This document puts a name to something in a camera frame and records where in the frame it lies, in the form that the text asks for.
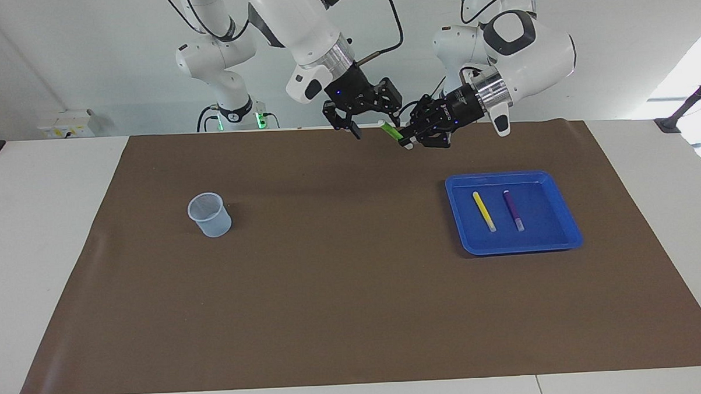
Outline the black clamp stand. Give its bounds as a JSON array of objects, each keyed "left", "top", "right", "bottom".
[{"left": 652, "top": 68, "right": 701, "bottom": 135}]

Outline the green highlighter pen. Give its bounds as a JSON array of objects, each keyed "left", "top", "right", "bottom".
[{"left": 378, "top": 118, "right": 414, "bottom": 152}]

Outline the clear plastic cup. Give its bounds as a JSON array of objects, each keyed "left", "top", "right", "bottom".
[{"left": 186, "top": 191, "right": 234, "bottom": 239}]

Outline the black right base cable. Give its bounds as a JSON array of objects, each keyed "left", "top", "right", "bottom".
[{"left": 195, "top": 104, "right": 223, "bottom": 133}]

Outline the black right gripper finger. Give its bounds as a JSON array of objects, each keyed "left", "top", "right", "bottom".
[
  {"left": 372, "top": 77, "right": 406, "bottom": 130},
  {"left": 322, "top": 99, "right": 362, "bottom": 142}
]

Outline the brown table mat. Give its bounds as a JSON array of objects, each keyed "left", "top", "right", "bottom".
[{"left": 9, "top": 114, "right": 701, "bottom": 394}]

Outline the yellow highlighter pen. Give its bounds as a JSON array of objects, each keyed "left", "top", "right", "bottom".
[{"left": 472, "top": 190, "right": 497, "bottom": 234}]

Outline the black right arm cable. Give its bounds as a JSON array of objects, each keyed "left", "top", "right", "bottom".
[{"left": 353, "top": 0, "right": 406, "bottom": 65}]

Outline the blue plastic tray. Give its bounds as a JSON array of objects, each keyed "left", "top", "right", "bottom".
[{"left": 445, "top": 168, "right": 584, "bottom": 257}]

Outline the purple highlighter pen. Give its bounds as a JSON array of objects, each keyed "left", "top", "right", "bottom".
[{"left": 503, "top": 189, "right": 526, "bottom": 233}]

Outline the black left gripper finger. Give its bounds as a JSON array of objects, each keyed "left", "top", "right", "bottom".
[
  {"left": 397, "top": 93, "right": 443, "bottom": 145},
  {"left": 411, "top": 127, "right": 453, "bottom": 151}
]

